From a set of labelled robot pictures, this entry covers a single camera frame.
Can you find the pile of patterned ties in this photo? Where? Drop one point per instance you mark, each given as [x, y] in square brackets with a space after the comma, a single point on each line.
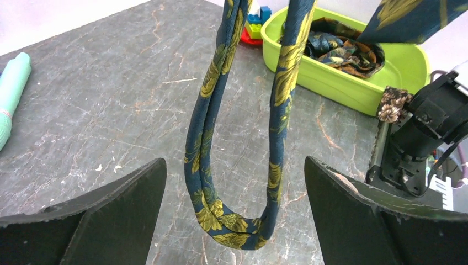
[335, 44]

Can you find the blue yellow floral tie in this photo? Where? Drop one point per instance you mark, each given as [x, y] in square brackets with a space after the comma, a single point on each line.
[320, 127]

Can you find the colourful toy block stack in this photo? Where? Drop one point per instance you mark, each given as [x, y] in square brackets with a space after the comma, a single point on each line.
[256, 18]

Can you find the brown floral tie end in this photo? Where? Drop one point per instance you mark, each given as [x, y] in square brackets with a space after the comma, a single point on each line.
[391, 108]

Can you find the lime green plastic bin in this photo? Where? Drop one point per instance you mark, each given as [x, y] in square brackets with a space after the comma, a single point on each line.
[406, 67]

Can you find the teal cylindrical pen tool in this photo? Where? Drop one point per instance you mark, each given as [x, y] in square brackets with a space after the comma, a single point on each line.
[13, 81]

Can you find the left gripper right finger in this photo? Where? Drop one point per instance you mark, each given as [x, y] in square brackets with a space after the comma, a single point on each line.
[359, 224]

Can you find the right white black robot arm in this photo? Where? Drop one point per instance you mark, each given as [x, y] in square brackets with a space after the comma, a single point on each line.
[418, 132]

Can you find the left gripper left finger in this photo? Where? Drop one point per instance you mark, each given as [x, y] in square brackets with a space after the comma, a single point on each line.
[113, 224]

